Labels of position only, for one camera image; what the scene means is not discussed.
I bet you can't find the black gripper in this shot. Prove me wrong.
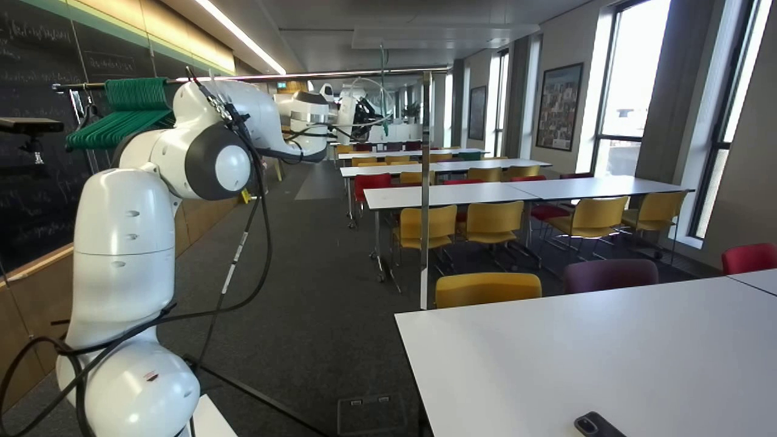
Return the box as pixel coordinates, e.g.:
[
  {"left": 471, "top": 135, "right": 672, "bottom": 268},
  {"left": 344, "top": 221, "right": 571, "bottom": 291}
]
[{"left": 353, "top": 96, "right": 384, "bottom": 129}]

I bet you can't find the metal clothing rack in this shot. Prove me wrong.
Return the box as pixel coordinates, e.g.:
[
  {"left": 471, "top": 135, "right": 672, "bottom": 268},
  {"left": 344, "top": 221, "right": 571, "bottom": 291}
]
[{"left": 48, "top": 67, "right": 454, "bottom": 314}]

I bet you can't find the white table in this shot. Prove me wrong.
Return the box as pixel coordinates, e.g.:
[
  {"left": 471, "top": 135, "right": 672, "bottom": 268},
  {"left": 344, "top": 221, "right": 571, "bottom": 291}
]
[
  {"left": 338, "top": 155, "right": 553, "bottom": 224},
  {"left": 730, "top": 268, "right": 777, "bottom": 297},
  {"left": 361, "top": 175, "right": 696, "bottom": 281},
  {"left": 335, "top": 146, "right": 489, "bottom": 163}
]

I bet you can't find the red chair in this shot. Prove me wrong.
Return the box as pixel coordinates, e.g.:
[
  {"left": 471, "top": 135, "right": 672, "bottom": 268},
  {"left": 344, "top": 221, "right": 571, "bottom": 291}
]
[
  {"left": 530, "top": 201, "right": 574, "bottom": 224},
  {"left": 353, "top": 172, "right": 393, "bottom": 210},
  {"left": 721, "top": 240, "right": 777, "bottom": 274}
]

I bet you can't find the tall glass window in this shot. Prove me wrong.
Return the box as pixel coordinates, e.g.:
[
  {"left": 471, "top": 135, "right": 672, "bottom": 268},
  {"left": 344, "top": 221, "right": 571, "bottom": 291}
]
[
  {"left": 575, "top": 0, "right": 676, "bottom": 177},
  {"left": 687, "top": 0, "right": 777, "bottom": 246},
  {"left": 484, "top": 52, "right": 511, "bottom": 161}
]

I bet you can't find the ceiling light strip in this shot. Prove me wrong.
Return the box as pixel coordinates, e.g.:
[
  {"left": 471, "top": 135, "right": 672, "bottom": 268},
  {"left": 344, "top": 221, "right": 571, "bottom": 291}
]
[{"left": 193, "top": 0, "right": 290, "bottom": 79}]

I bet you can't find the green cloth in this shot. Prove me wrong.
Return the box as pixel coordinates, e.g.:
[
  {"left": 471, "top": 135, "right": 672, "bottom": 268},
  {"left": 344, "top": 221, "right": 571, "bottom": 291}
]
[{"left": 64, "top": 76, "right": 178, "bottom": 153}]

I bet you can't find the purple chair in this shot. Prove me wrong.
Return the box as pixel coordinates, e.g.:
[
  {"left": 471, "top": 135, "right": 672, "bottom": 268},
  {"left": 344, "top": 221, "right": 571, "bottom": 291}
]
[{"left": 564, "top": 255, "right": 661, "bottom": 295}]

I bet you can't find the floor outlet cover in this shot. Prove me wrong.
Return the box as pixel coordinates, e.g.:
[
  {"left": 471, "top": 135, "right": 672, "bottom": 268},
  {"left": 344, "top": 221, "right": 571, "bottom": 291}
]
[{"left": 335, "top": 394, "right": 393, "bottom": 437}]

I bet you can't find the dark chalkboard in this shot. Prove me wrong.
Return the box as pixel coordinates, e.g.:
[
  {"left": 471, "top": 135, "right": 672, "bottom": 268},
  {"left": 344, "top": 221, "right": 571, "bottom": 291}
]
[{"left": 0, "top": 0, "right": 239, "bottom": 274}]

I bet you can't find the white robot platform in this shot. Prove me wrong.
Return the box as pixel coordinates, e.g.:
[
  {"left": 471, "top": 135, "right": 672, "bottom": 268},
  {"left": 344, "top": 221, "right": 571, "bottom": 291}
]
[{"left": 190, "top": 394, "right": 239, "bottom": 437}]

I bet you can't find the dark smartphone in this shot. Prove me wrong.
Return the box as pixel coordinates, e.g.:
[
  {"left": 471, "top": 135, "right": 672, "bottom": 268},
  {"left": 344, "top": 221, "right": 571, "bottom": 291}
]
[{"left": 574, "top": 411, "right": 630, "bottom": 437}]

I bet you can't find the small framed wall poster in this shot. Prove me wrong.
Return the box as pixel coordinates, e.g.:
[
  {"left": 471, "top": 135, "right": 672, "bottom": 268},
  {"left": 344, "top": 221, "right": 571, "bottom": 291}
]
[{"left": 467, "top": 84, "right": 490, "bottom": 142}]

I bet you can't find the black and white cable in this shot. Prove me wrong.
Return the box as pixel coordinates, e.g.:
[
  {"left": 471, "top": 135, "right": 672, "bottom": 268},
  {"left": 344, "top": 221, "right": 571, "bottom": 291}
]
[{"left": 179, "top": 192, "right": 335, "bottom": 437}]

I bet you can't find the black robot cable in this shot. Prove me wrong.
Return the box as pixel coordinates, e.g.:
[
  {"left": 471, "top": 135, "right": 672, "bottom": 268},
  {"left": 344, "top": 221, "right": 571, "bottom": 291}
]
[{"left": 0, "top": 76, "right": 278, "bottom": 437}]

